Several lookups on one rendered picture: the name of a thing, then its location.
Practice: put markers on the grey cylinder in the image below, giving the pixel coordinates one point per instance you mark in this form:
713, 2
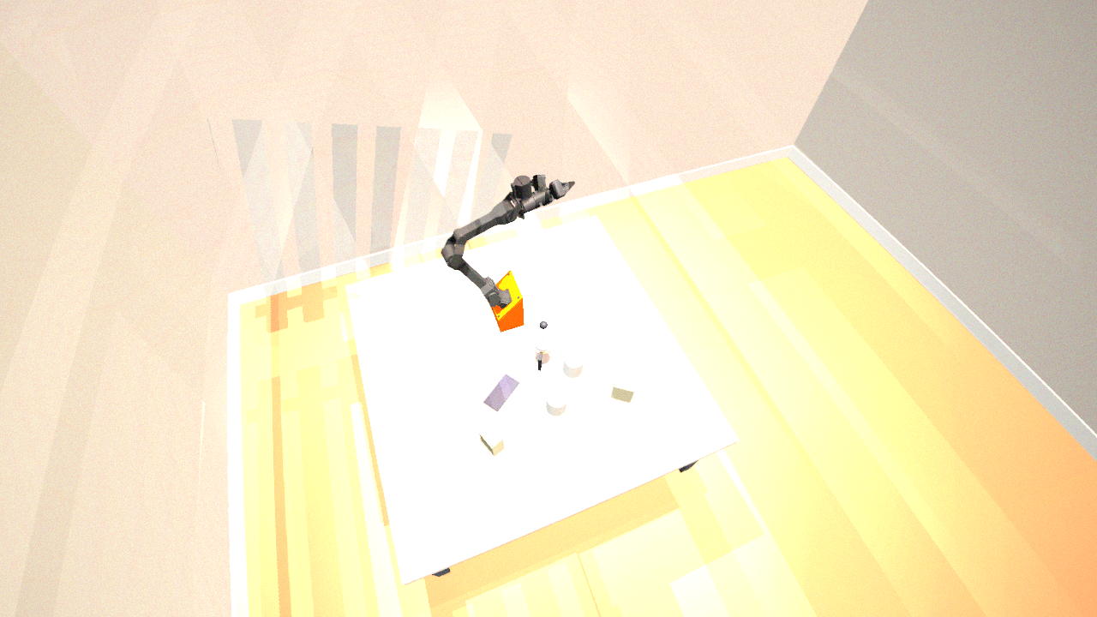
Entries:
556, 402
573, 364

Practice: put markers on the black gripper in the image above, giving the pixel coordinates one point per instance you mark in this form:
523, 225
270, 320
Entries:
556, 191

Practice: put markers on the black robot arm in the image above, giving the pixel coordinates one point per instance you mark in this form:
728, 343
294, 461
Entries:
501, 214

